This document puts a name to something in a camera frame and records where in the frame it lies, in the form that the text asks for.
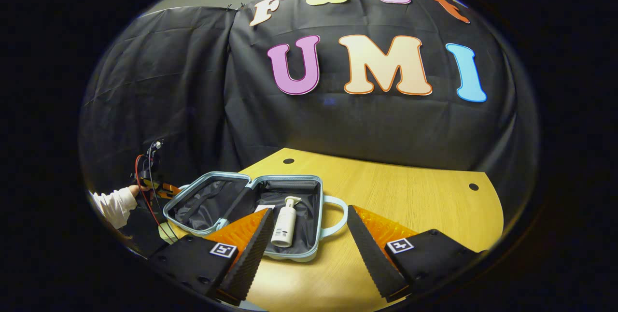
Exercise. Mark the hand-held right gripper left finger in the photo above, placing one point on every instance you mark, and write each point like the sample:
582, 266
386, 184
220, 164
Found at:
251, 259

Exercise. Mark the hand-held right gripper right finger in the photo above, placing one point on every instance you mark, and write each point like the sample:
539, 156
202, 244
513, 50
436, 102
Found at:
374, 259

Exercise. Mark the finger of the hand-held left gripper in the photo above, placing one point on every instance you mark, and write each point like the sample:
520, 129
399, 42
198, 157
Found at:
169, 190

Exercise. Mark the white pump bottle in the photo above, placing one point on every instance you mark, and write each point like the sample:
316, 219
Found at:
285, 225

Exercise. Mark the light blue suitcase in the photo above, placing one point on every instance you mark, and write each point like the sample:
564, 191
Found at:
309, 196

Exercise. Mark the black backdrop cloth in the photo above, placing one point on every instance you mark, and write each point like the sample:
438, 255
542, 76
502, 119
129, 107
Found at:
362, 123

